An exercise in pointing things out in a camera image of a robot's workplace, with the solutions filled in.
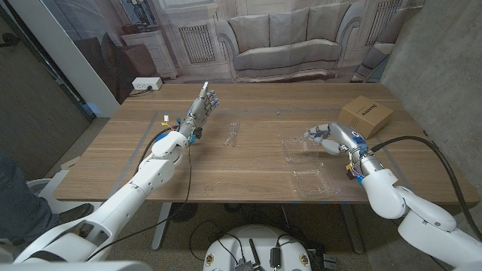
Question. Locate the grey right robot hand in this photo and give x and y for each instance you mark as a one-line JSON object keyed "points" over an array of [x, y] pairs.
{"points": [[342, 137]]}

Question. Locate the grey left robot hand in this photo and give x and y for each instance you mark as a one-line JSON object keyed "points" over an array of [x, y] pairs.
{"points": [[196, 112]]}

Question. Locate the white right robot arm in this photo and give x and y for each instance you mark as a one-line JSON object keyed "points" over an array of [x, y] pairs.
{"points": [[414, 214]]}

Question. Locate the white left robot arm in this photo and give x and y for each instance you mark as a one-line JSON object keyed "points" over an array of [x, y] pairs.
{"points": [[128, 199]]}

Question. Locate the brown cardboard packing box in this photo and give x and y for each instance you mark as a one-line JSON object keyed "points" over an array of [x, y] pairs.
{"points": [[365, 114]]}

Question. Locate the clear plastic clamshell container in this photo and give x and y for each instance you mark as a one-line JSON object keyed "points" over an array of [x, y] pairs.
{"points": [[309, 180]]}

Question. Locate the white power strip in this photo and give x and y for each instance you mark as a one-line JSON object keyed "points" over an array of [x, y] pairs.
{"points": [[147, 83]]}

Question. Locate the grey table leg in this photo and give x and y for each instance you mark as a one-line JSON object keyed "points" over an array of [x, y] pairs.
{"points": [[161, 226], [353, 229]]}

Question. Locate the black round floor disc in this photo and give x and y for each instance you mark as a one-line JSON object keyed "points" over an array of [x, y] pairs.
{"points": [[183, 211]]}

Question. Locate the printed living room backdrop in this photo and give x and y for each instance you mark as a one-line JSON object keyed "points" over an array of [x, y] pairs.
{"points": [[286, 37]]}

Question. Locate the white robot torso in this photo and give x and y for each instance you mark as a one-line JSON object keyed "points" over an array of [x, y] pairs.
{"points": [[256, 241]]}

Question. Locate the black power adapter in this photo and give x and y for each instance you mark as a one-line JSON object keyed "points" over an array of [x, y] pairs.
{"points": [[275, 257]]}

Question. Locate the black antenna stick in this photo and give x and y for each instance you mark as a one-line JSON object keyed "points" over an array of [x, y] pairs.
{"points": [[255, 254]]}

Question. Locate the white floor stand base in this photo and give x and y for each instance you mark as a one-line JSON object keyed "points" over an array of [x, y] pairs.
{"points": [[49, 192]]}

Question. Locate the person in blue jeans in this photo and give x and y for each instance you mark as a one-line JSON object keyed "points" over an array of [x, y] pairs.
{"points": [[19, 203]]}

